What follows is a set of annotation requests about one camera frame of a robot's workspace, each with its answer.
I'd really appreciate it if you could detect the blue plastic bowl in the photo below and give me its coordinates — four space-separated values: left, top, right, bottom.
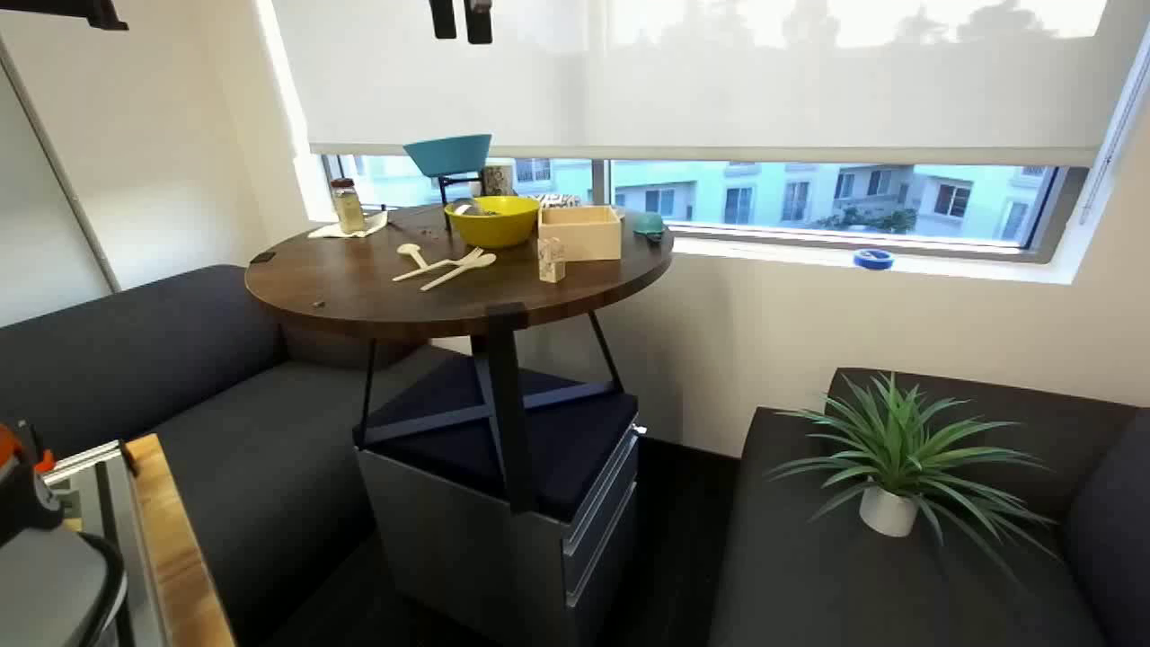
404 128 496 181

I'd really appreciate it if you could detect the yellow plastic bowl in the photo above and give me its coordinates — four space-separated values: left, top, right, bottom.
443 196 542 252

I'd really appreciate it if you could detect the black stand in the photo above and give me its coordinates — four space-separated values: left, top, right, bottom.
435 169 487 214

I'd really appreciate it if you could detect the small glass jar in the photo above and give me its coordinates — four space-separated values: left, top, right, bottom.
329 176 367 240

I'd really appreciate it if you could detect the light wooden box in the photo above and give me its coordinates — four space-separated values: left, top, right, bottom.
534 203 625 287

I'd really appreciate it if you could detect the white roller blind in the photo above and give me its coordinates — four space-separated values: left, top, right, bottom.
270 0 1150 173

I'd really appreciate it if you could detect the wooden fork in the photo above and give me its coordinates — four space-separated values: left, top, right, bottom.
389 252 487 287

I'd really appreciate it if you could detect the small teal dish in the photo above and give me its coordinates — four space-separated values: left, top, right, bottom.
625 209 673 249

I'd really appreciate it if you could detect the round dark wooden table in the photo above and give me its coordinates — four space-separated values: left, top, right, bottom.
243 203 677 517

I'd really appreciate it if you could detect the dark blue seat cushion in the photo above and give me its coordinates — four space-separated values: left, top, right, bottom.
358 354 645 521

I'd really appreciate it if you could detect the dark grey sofa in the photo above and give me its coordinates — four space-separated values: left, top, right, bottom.
0 264 481 647
704 363 1150 647

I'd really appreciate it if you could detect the grey metal file cabinet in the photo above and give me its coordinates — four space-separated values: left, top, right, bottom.
354 405 650 647

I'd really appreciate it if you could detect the light wooden board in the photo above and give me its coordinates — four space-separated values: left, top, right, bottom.
122 433 238 647

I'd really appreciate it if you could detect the green spiky plant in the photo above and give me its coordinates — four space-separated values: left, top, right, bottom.
768 369 1061 575

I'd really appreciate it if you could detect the orange black clamp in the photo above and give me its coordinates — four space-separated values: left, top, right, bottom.
0 417 66 551

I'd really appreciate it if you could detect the white plant pot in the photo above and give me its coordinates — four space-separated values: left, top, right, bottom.
855 482 924 543

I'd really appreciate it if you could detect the black overhead mount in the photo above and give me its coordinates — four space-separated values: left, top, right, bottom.
0 0 135 37

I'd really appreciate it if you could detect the window frame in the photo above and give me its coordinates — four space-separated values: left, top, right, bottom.
313 67 1150 287

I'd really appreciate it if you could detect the grey metal frame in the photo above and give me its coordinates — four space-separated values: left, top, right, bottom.
0 439 174 647

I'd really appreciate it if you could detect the black cable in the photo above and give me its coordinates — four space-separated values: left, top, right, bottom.
66 530 135 647

